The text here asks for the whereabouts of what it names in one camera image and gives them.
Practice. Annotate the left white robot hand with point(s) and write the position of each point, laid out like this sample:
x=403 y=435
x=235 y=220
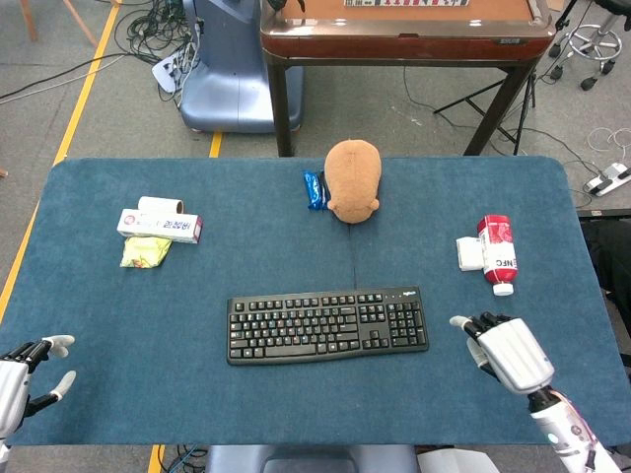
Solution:
x=12 y=389

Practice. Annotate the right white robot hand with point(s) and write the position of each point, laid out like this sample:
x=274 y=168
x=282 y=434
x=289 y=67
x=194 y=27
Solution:
x=517 y=355

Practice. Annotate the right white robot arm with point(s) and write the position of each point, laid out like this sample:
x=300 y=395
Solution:
x=567 y=428

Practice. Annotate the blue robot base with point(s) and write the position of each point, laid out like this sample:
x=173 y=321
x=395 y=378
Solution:
x=227 y=74

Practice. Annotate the blue-grey own robot base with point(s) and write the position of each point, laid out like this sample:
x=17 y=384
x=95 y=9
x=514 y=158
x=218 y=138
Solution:
x=305 y=460

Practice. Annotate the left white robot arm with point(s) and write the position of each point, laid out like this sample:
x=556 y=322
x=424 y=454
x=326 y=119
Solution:
x=3 y=451

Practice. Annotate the black Logitech keyboard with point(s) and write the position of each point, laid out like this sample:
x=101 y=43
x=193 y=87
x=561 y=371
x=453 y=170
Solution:
x=296 y=351

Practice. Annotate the red white juice bottle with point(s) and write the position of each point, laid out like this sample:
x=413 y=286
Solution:
x=499 y=251

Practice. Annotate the white tissue pack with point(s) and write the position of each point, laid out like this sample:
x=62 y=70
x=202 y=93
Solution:
x=468 y=253

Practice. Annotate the blue felt table mat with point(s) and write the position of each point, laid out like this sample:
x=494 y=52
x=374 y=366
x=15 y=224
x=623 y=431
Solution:
x=148 y=345

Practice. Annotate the yellow-green snack bag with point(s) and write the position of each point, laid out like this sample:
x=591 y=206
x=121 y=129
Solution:
x=145 y=252

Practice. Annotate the grey power strip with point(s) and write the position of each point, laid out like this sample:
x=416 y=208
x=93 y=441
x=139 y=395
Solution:
x=609 y=178

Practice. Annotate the white pink carton box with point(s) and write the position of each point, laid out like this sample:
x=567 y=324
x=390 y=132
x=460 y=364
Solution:
x=158 y=227

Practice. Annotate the white paper roll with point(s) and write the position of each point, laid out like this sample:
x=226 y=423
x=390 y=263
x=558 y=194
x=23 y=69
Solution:
x=158 y=203

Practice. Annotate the black tripod stand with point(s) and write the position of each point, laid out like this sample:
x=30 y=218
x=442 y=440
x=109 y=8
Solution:
x=503 y=118

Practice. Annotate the brown plush toy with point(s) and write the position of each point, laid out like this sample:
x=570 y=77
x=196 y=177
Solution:
x=352 y=182

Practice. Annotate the blue snack packet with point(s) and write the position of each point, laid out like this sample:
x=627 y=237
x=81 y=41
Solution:
x=313 y=189

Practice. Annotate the black swivel stool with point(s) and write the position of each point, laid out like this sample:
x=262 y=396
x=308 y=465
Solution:
x=594 y=44

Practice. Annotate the brown mahjong table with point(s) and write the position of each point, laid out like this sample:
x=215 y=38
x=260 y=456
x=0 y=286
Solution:
x=394 y=39

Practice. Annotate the white power strip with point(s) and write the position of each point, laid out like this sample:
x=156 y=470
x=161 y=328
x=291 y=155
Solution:
x=170 y=71

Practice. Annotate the face-up mahjong tile row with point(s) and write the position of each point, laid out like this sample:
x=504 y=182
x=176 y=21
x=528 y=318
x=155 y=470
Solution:
x=404 y=3

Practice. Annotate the white chair wooden legs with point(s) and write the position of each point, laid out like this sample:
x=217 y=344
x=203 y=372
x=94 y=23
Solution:
x=81 y=22

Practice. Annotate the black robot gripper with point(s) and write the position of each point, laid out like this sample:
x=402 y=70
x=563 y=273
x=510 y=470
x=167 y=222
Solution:
x=276 y=4

